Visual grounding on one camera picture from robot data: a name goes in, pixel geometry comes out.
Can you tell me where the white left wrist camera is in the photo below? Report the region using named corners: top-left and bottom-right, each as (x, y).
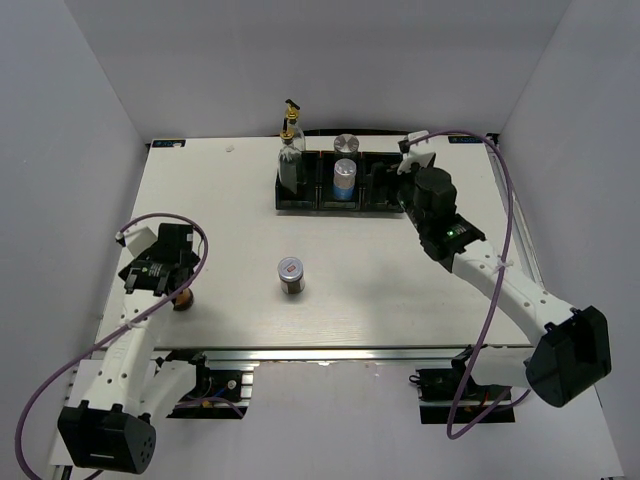
top-left (115, 224), bottom-right (157, 257)

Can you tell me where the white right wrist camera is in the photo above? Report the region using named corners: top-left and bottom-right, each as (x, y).
top-left (397, 130), bottom-right (436, 175)

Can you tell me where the blue logo sticker left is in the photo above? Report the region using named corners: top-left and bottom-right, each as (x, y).
top-left (151, 139), bottom-right (186, 149)

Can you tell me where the blue label spice jar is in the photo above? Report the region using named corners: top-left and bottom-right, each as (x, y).
top-left (333, 158), bottom-right (357, 201)

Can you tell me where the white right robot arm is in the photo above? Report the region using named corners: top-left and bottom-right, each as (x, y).
top-left (374, 162), bottom-right (611, 407)

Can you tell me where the blue logo sticker right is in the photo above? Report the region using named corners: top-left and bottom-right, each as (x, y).
top-left (447, 135), bottom-right (483, 144)

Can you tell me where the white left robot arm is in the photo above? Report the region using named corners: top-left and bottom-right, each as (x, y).
top-left (57, 223), bottom-right (212, 475)

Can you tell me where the glass bottle with brown sauce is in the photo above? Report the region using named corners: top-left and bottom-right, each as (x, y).
top-left (278, 118), bottom-right (302, 195)

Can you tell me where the black three-compartment organizer tray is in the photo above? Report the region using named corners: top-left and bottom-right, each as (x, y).
top-left (275, 150), bottom-right (403, 215)

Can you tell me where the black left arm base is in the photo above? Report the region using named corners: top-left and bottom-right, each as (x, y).
top-left (154, 349), bottom-right (253, 420)

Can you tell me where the small brown spice jar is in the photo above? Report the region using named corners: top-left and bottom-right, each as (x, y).
top-left (172, 288), bottom-right (194, 312)

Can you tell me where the blue logo sticker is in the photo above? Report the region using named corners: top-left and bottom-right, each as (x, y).
top-left (151, 139), bottom-right (186, 149)
top-left (447, 135), bottom-right (483, 144)

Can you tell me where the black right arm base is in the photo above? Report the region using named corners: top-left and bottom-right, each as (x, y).
top-left (409, 345), bottom-right (505, 425)

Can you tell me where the red lid dark spice jar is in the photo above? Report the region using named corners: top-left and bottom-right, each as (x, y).
top-left (277, 257), bottom-right (305, 295)

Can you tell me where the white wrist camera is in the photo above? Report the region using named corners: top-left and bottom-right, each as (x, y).
top-left (115, 224), bottom-right (157, 257)
top-left (397, 130), bottom-right (436, 175)

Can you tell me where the silver lid pink salt jar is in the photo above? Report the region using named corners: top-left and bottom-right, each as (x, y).
top-left (333, 133), bottom-right (360, 161)

